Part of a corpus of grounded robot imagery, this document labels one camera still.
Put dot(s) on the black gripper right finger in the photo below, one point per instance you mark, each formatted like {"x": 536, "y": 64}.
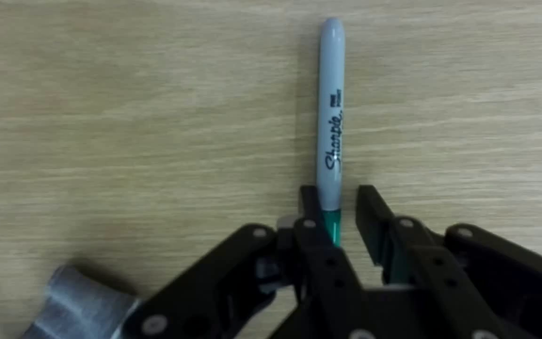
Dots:
{"x": 433, "y": 275}

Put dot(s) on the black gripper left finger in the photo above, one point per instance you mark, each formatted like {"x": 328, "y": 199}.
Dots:
{"x": 314, "y": 269}

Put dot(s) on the grey marker with green cap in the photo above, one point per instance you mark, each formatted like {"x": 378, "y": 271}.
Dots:
{"x": 329, "y": 94}

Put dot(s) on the grey cloth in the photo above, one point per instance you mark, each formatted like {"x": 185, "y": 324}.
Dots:
{"x": 75, "y": 307}

